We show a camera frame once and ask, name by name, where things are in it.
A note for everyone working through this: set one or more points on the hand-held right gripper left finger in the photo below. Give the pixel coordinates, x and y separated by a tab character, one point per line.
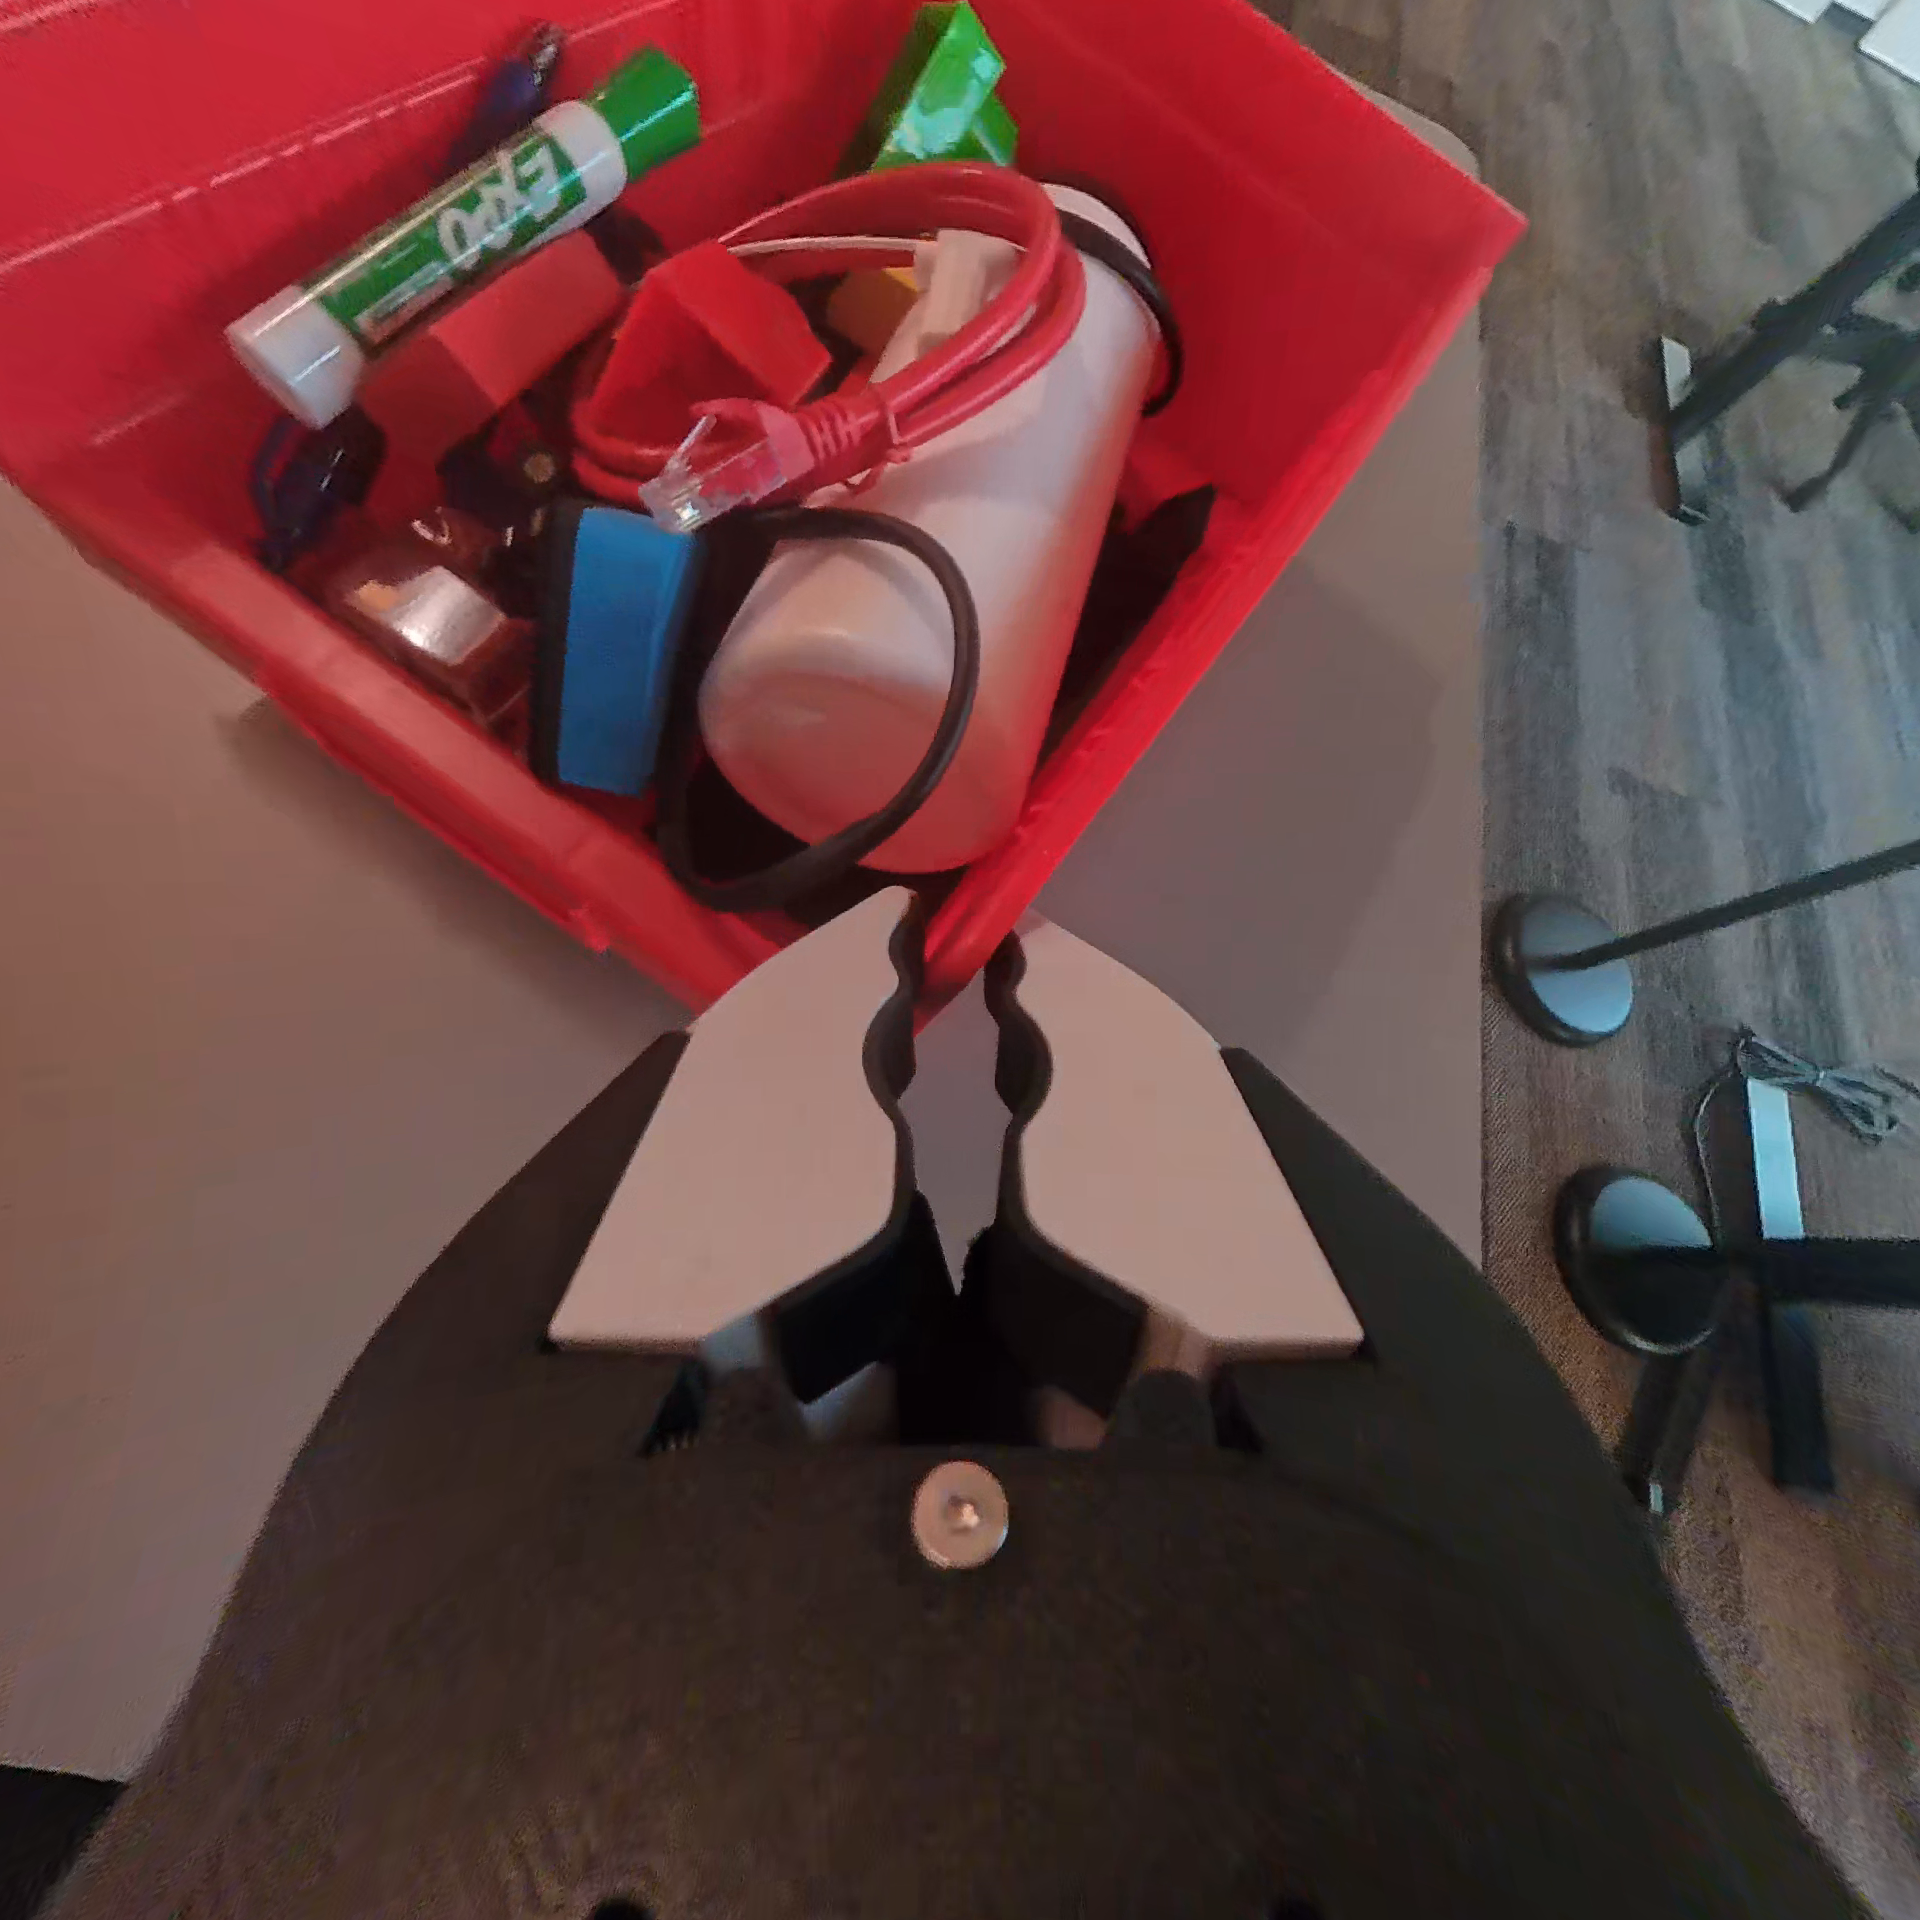
736	1187

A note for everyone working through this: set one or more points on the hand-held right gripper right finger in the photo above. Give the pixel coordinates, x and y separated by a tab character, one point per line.
1187	1200

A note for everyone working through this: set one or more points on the red plastic bin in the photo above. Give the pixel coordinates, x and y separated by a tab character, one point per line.
1261	180

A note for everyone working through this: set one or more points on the black light stand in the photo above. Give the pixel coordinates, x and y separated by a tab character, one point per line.
1636	1254
1566	969

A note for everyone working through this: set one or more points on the blue black eraser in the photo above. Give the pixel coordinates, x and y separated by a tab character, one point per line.
616	644

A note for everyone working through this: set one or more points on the grey power strip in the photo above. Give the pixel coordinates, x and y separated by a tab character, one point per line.
1772	1163

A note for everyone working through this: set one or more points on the white plastic bottle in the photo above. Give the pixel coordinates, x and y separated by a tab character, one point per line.
901	602

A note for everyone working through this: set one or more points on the silver foil packet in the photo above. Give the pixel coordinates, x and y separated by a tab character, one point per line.
435	625

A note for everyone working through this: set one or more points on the red foam block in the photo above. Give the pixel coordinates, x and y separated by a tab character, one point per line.
480	346

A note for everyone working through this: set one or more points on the green white marker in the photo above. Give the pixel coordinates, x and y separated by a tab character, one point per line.
452	227

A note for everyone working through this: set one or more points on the black tripod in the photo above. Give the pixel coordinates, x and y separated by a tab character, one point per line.
1802	346

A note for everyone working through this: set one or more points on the green plastic part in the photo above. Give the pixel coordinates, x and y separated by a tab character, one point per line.
939	91

